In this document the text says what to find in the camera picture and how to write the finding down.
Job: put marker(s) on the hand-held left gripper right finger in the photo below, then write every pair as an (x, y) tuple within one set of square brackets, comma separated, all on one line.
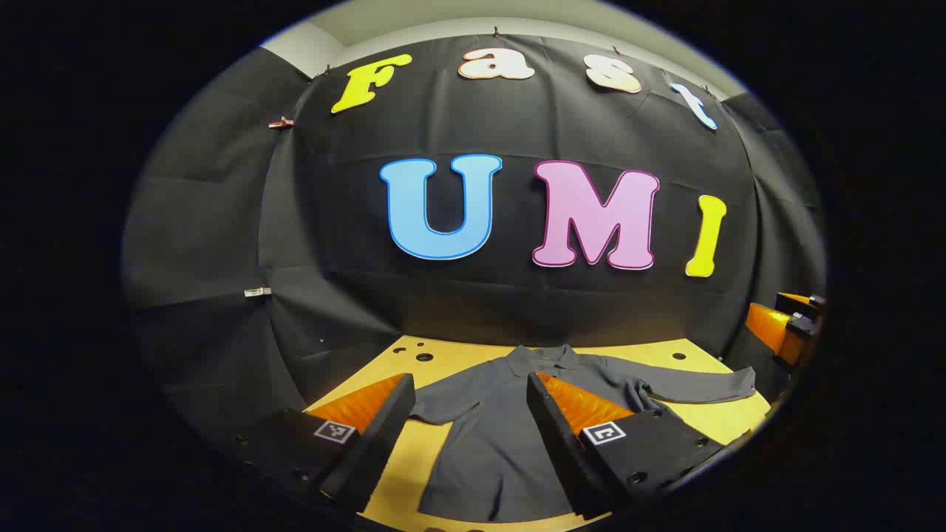
[(554, 436)]

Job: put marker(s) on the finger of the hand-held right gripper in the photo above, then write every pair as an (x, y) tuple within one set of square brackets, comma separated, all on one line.
[(768, 329), (802, 304)]

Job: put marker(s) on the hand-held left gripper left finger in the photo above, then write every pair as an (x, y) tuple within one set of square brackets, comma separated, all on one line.
[(384, 425)]

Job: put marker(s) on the grey collared shirt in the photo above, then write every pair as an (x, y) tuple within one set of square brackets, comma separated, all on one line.
[(488, 443)]

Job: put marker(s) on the white clip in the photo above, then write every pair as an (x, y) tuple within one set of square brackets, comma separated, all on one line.
[(257, 292)]

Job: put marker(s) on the black backdrop cloth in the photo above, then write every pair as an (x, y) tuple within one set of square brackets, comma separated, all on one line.
[(347, 244)]

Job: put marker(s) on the red clip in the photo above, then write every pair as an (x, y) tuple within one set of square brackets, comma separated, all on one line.
[(281, 123)]

